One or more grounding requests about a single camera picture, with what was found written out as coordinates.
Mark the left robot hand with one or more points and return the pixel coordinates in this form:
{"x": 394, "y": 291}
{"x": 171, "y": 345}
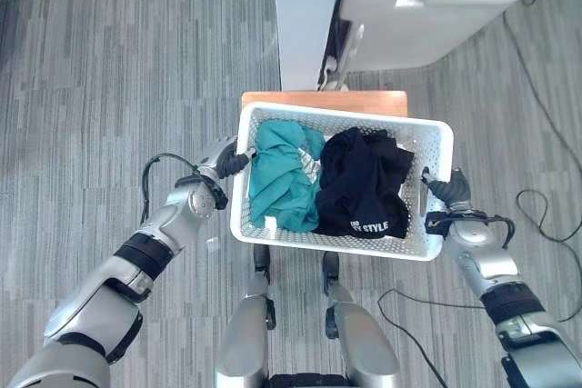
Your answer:
{"x": 223, "y": 158}

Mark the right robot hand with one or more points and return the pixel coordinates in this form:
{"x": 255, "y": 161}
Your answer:
{"x": 451, "y": 188}

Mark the teal shirt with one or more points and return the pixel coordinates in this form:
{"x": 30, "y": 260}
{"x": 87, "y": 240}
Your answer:
{"x": 282, "y": 179}

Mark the white perforated laundry basket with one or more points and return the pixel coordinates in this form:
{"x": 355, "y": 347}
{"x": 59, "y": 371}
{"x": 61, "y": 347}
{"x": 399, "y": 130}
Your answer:
{"x": 391, "y": 133}

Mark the black shirt with white print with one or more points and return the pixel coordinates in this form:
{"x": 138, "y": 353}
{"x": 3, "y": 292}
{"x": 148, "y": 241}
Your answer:
{"x": 359, "y": 188}

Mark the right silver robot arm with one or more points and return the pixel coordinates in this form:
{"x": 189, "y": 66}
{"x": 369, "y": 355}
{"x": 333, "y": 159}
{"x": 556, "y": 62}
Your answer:
{"x": 500, "y": 279}

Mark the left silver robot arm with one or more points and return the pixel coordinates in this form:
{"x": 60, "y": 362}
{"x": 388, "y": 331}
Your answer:
{"x": 104, "y": 283}

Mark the wooden stool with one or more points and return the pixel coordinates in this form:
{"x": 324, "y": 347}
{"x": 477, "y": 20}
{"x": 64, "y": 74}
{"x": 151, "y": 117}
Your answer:
{"x": 318, "y": 99}

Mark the left silver robot leg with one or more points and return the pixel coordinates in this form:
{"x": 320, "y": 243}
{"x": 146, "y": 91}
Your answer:
{"x": 245, "y": 320}

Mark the silver robot leg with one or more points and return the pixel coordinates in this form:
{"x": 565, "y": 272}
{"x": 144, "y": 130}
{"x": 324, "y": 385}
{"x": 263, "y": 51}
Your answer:
{"x": 245, "y": 320}
{"x": 359, "y": 333}

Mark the white partition panel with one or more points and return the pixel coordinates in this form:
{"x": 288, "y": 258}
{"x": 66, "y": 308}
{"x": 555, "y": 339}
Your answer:
{"x": 309, "y": 20}

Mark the right silver robot leg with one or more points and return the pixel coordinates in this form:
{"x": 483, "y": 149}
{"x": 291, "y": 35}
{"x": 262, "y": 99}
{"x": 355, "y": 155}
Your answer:
{"x": 359, "y": 333}

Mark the white washing machine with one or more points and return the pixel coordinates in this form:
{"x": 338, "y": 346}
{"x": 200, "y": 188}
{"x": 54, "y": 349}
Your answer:
{"x": 409, "y": 20}

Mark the black robot waist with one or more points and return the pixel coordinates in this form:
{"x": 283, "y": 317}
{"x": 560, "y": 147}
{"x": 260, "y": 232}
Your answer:
{"x": 309, "y": 380}

